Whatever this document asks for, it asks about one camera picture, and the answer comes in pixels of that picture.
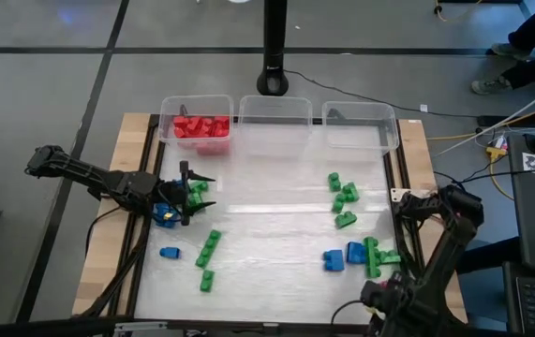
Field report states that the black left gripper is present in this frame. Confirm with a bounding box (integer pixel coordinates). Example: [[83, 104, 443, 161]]
[[154, 161, 217, 227]]

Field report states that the long green toy block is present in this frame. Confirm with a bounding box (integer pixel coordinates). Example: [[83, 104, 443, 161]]
[[195, 228, 223, 270], [363, 236, 383, 280]]

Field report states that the clear plastic bin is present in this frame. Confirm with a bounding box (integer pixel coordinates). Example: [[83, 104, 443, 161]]
[[157, 95, 235, 152], [320, 100, 400, 152], [237, 95, 314, 151]]

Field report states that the yellow power plug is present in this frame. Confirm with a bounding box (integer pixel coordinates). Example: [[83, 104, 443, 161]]
[[485, 145, 508, 163]]

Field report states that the person's shoe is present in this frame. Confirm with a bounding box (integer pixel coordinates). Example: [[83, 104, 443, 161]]
[[471, 77, 512, 96], [490, 41, 530, 60]]

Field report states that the black camera cable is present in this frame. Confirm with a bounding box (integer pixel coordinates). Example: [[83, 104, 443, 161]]
[[330, 299, 367, 337]]

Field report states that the black aluminium frame rail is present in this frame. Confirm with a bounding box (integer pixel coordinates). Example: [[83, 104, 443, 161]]
[[391, 119, 441, 327], [107, 114, 168, 319]]

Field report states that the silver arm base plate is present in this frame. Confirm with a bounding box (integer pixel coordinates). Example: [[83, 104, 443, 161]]
[[390, 187, 422, 203]]

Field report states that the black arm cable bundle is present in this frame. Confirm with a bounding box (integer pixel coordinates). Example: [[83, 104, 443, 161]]
[[77, 224, 149, 319]]

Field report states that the silver frame bracket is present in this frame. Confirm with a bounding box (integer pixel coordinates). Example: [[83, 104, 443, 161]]
[[114, 321, 170, 334]]

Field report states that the black camera pole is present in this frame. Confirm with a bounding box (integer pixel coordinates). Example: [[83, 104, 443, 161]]
[[256, 0, 290, 97]]

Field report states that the black floor cable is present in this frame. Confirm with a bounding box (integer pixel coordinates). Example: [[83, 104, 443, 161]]
[[284, 68, 482, 120]]

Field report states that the black frame bar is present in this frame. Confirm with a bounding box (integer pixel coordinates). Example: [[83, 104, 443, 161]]
[[0, 315, 535, 337]]

